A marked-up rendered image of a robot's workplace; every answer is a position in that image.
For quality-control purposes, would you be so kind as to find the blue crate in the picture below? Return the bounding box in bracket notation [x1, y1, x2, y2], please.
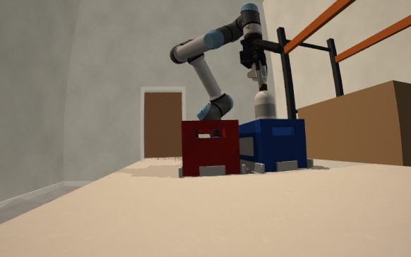
[239, 119, 307, 172]

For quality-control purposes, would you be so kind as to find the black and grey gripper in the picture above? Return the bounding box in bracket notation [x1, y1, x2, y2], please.
[239, 32, 268, 88]

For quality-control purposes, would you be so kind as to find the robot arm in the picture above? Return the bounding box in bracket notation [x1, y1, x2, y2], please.
[170, 3, 284, 121]

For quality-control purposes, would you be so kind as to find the red plastic bottle crate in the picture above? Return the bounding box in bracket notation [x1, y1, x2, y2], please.
[181, 120, 241, 177]

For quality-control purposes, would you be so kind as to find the dark blue bottle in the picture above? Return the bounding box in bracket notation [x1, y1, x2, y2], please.
[213, 129, 222, 138]

